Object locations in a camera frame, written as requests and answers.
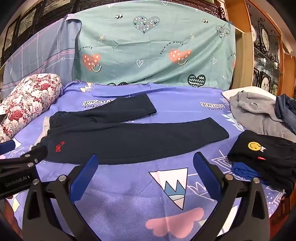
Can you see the wooden display cabinet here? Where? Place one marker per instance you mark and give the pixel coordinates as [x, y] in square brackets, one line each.
[245, 23]

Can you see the dark navy pants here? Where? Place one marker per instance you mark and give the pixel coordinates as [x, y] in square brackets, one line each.
[138, 139]

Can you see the white pillow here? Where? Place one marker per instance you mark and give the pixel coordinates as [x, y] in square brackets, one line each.
[242, 91]

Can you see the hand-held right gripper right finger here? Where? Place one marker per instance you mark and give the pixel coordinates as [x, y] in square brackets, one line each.
[207, 176]

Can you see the decorative plate on stand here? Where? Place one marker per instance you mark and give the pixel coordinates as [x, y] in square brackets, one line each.
[266, 39]
[266, 81]

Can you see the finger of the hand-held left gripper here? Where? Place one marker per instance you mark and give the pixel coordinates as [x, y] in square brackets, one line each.
[7, 147]
[34, 155]

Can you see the purple printed bedsheet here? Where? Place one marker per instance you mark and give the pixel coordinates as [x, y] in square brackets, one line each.
[129, 185]

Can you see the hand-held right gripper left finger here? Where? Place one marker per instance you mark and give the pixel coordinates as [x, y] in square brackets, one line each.
[84, 178]

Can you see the grey hoodie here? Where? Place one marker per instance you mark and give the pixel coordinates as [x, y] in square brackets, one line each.
[252, 115]

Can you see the teal heart-print sheet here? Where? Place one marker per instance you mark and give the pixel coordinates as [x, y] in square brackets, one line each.
[150, 53]

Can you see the bright blue folded garment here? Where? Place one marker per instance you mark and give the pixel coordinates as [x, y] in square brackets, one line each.
[242, 172]

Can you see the grey-blue plaid sheet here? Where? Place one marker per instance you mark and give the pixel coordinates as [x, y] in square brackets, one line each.
[41, 58]

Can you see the black folded smiley-print garment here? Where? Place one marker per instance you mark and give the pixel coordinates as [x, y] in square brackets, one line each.
[272, 160]

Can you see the floral bolster pillow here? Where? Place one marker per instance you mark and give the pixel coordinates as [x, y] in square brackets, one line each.
[27, 99]

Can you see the navy blue garment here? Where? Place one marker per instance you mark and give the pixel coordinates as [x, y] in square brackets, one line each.
[285, 109]

